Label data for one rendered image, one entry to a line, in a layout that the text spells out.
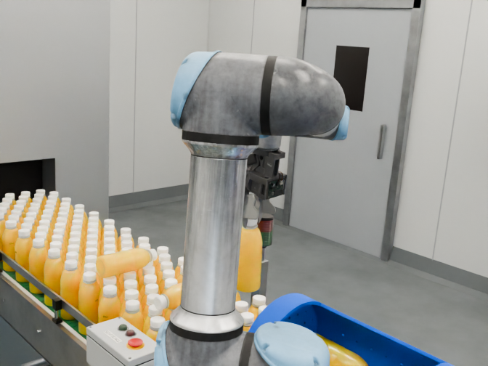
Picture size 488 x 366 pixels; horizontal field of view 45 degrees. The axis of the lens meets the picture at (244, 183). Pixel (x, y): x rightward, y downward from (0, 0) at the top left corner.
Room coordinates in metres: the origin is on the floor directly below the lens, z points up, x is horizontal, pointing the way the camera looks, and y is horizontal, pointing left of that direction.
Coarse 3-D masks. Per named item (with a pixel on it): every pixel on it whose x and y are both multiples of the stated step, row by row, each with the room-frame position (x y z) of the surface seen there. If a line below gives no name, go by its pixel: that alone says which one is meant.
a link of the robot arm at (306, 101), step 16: (288, 64) 0.83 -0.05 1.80; (304, 64) 0.84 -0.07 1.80; (272, 80) 0.81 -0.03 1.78; (288, 80) 0.81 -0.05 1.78; (304, 80) 0.82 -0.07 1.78; (320, 80) 0.83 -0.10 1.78; (272, 96) 0.80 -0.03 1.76; (288, 96) 0.80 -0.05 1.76; (304, 96) 0.81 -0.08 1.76; (320, 96) 0.82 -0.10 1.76; (336, 96) 0.85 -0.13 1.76; (272, 112) 0.80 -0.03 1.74; (288, 112) 0.80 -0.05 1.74; (304, 112) 0.81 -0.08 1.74; (320, 112) 0.83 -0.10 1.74; (336, 112) 0.86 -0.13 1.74; (272, 128) 0.82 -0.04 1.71; (288, 128) 0.82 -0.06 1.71; (304, 128) 0.83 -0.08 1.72; (320, 128) 0.85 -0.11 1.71; (336, 128) 1.16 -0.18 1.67
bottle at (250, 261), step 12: (252, 228) 1.38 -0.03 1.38; (240, 240) 1.38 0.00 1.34; (252, 240) 1.37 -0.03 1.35; (240, 252) 1.37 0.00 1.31; (252, 252) 1.37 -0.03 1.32; (240, 264) 1.38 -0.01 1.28; (252, 264) 1.37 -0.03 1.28; (240, 276) 1.38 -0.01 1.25; (252, 276) 1.37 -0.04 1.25; (240, 288) 1.38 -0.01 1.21; (252, 288) 1.38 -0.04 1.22
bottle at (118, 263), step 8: (136, 248) 1.74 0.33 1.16; (104, 256) 1.66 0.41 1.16; (112, 256) 1.67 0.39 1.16; (120, 256) 1.68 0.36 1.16; (128, 256) 1.69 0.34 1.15; (136, 256) 1.71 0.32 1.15; (144, 256) 1.73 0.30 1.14; (96, 264) 1.67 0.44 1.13; (104, 264) 1.64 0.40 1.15; (112, 264) 1.65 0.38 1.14; (120, 264) 1.66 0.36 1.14; (128, 264) 1.68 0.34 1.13; (136, 264) 1.70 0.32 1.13; (144, 264) 1.72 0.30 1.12; (104, 272) 1.64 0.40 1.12; (112, 272) 1.64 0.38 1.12; (120, 272) 1.67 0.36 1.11
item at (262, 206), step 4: (256, 196) 1.40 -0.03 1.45; (256, 200) 1.41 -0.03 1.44; (260, 200) 1.40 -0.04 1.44; (264, 200) 1.40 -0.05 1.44; (268, 200) 1.39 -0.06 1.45; (256, 204) 1.41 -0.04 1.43; (260, 204) 1.40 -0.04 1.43; (264, 204) 1.40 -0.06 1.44; (268, 204) 1.39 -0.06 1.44; (256, 208) 1.41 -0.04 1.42; (260, 208) 1.41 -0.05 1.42; (264, 208) 1.40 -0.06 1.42; (268, 208) 1.39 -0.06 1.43; (272, 208) 1.38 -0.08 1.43; (260, 212) 1.41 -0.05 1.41; (264, 212) 1.40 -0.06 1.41; (268, 212) 1.40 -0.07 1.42; (272, 212) 1.39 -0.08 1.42; (260, 216) 1.41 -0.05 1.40; (260, 220) 1.41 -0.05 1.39
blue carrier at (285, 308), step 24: (264, 312) 1.26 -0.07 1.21; (288, 312) 1.24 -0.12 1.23; (312, 312) 1.38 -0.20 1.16; (336, 312) 1.28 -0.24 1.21; (336, 336) 1.36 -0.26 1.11; (360, 336) 1.29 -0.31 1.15; (384, 336) 1.18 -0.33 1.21; (384, 360) 1.25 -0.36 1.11; (408, 360) 1.20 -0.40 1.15; (432, 360) 1.12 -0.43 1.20
